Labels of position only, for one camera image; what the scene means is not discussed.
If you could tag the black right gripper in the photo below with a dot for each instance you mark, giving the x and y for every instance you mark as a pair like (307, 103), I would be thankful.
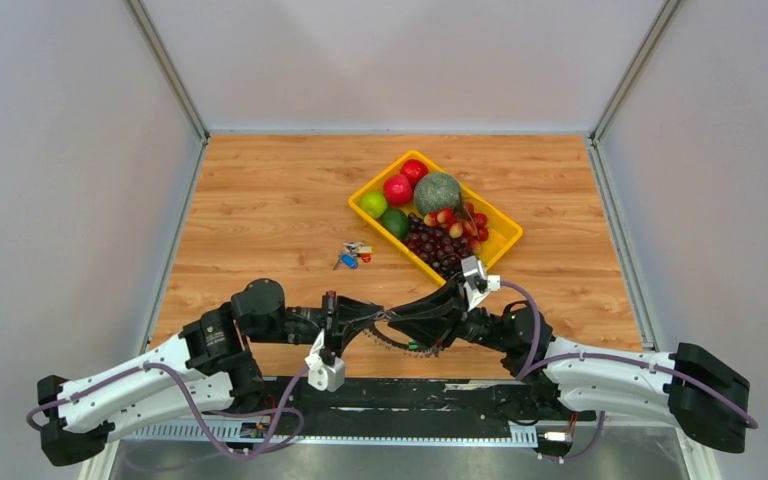
(434, 319)

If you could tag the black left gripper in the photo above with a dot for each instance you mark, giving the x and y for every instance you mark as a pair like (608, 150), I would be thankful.
(333, 312)

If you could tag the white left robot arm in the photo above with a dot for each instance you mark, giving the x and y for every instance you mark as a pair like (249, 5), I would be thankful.
(207, 366)

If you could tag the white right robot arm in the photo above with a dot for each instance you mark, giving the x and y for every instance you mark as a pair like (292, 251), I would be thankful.
(689, 388)

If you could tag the purple grape bunch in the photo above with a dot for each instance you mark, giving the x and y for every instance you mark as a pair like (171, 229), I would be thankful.
(442, 259)

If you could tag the key bunch with coloured tags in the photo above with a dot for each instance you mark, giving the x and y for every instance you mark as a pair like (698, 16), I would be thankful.
(353, 254)

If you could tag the dark green avocado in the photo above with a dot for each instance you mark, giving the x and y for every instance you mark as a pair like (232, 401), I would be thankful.
(396, 222)

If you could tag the yellow plastic tray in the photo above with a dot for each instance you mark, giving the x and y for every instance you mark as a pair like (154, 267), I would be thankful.
(504, 232)

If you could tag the light green apple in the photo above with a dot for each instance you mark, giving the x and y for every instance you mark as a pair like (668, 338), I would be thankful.
(374, 204)

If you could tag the netted green melon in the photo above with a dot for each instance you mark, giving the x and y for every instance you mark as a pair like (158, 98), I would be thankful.
(435, 191)

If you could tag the red apple front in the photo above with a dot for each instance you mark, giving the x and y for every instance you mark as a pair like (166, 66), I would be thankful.
(398, 190)

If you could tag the red apple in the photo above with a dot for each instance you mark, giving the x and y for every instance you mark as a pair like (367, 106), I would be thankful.
(398, 190)
(414, 170)

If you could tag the red apple back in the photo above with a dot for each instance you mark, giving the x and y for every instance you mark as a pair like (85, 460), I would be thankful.
(414, 170)

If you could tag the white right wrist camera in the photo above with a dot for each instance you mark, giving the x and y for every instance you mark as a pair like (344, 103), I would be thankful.
(477, 283)

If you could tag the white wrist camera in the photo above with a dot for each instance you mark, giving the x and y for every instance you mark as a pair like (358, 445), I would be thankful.
(477, 283)
(326, 370)

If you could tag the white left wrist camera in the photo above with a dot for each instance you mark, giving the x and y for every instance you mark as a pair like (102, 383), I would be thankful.
(326, 370)

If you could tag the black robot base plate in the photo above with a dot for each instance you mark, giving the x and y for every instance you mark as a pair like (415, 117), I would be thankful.
(426, 408)

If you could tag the left aluminium frame post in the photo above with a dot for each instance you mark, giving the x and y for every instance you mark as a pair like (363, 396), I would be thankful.
(153, 39)

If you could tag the aluminium frame post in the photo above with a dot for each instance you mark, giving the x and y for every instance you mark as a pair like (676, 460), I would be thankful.
(153, 39)
(659, 26)

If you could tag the right aluminium frame post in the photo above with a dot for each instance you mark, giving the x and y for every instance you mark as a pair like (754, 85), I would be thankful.
(659, 26)

